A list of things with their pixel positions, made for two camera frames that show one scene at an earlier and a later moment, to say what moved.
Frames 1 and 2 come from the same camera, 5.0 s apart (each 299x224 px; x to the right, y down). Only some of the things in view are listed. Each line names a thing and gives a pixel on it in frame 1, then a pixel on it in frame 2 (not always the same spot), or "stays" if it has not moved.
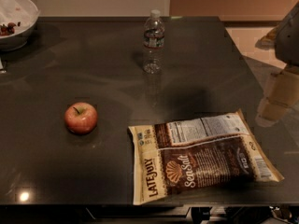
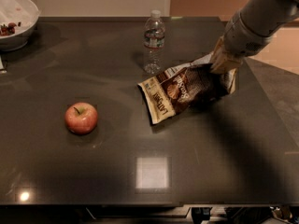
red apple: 80,118 stays
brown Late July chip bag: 185,154 -> 185,88
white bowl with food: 19,18 stays
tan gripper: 289,40 -> 242,40
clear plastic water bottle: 153,44 stays
